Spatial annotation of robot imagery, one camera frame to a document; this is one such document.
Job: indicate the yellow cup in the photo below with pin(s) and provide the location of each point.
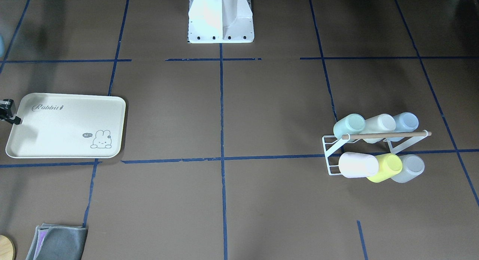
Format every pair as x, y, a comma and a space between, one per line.
389, 166

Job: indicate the wooden stand with round base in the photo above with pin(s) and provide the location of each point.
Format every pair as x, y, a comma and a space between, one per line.
7, 248

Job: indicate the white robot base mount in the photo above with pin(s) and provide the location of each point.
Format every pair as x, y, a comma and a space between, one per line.
220, 21

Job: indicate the pink cup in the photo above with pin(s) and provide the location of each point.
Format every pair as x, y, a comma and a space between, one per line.
357, 165

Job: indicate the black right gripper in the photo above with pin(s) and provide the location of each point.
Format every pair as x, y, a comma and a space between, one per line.
6, 108

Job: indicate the grey folded cloth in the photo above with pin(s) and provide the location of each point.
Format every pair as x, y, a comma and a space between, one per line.
57, 242

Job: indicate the cream rabbit tray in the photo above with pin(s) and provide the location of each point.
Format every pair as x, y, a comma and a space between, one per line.
67, 126

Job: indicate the blue cup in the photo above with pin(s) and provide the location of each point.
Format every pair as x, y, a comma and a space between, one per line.
405, 122

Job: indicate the cream cup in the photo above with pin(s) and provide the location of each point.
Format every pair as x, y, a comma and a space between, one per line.
383, 123

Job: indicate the green cup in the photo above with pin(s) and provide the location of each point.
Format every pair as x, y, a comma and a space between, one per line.
351, 124

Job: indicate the grey cup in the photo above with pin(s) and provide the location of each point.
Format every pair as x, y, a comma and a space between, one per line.
412, 166

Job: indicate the white wire cup rack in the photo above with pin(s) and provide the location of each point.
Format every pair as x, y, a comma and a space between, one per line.
331, 144

